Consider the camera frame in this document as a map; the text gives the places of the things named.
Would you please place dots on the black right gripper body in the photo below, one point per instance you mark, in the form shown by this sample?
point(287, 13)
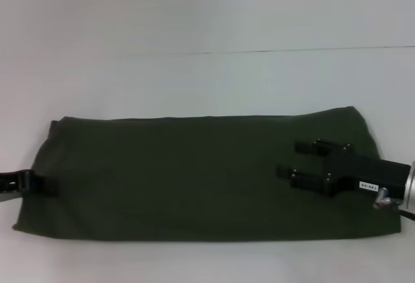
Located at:
point(366, 174)

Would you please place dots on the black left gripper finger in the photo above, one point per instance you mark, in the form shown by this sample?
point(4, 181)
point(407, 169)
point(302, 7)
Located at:
point(39, 182)

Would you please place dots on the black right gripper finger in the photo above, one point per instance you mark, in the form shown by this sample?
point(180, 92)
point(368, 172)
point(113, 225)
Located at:
point(311, 148)
point(301, 179)

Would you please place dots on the dark green FREE t-shirt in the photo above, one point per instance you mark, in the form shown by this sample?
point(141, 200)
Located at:
point(194, 182)

